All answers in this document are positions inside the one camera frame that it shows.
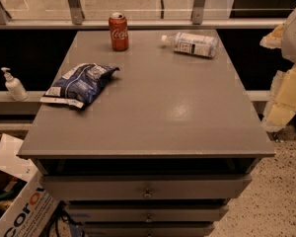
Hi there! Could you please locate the middle drawer with knob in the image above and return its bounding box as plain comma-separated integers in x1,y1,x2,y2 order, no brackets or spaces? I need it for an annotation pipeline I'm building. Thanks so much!
66,204,228,222

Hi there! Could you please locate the blue chip bag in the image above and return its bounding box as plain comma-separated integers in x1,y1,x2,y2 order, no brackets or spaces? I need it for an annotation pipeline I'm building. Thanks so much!
40,63,119,109

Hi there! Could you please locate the top drawer with knob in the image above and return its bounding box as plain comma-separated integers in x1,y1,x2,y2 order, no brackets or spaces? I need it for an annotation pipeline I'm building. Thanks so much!
39,175,252,200

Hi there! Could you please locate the white cardboard box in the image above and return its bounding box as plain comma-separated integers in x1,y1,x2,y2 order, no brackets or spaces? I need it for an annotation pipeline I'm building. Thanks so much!
0,133,58,237

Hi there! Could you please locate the drawer with knob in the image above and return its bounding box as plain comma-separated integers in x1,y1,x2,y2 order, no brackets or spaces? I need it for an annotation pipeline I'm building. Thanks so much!
39,175,252,200
83,223,214,237
66,204,228,222

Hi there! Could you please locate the white pump dispenser bottle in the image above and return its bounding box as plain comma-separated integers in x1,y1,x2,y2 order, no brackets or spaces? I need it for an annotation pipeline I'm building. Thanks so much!
1,67,28,101

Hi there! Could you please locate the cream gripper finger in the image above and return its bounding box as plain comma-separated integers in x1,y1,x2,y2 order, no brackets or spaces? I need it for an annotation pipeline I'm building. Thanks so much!
261,64,296,132
259,24,284,49

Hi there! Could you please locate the red Coca-Cola can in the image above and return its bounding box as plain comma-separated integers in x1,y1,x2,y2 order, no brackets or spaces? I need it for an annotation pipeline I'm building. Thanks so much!
109,12,128,51

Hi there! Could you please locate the bottom drawer with knob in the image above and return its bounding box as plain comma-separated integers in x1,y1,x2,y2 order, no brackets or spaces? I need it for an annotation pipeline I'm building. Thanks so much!
83,223,214,237

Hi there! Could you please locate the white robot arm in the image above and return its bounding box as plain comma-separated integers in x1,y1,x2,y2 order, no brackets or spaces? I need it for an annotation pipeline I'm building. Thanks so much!
259,8,296,132

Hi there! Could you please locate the blue plastic water bottle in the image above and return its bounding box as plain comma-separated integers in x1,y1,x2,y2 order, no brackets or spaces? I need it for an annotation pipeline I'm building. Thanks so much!
161,33,219,58

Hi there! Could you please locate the grey drawer cabinet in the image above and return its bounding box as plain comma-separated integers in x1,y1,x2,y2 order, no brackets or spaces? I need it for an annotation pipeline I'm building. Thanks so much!
17,29,276,237

